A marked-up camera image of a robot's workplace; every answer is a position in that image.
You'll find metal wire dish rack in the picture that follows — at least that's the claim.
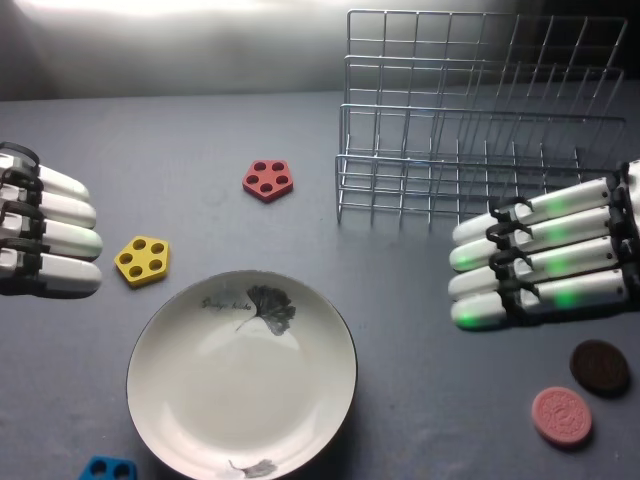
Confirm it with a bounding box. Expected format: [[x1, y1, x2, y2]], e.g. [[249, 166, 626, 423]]
[[333, 8, 630, 230]]

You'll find blue pentagon block with holes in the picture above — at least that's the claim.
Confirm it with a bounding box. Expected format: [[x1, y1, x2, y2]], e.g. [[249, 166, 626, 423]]
[[78, 454, 139, 480]]

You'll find red pentagon block with holes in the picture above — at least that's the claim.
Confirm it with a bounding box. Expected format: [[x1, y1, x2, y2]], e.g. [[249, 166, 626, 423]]
[[241, 159, 296, 204]]

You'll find brown round cookie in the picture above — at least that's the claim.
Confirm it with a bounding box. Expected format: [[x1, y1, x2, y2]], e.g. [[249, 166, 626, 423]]
[[570, 339, 631, 399]]

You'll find white plate with two leaves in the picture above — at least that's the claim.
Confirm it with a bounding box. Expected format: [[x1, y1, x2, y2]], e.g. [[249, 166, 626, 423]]
[[125, 269, 357, 480]]

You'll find yellow pentagon block with holes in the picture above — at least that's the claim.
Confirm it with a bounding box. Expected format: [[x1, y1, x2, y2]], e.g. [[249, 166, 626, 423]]
[[113, 235, 171, 290]]

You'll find pink round cookie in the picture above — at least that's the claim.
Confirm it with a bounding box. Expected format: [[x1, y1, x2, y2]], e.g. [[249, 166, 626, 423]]
[[531, 386, 595, 450]]

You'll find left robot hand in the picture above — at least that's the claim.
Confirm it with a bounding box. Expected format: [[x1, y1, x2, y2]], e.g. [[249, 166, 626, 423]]
[[0, 141, 105, 300]]

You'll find grey table cloth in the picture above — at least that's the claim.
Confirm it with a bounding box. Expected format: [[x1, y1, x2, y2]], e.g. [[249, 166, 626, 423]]
[[0, 89, 640, 480]]

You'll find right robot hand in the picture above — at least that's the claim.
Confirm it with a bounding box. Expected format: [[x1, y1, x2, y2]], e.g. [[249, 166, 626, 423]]
[[448, 159, 640, 332]]

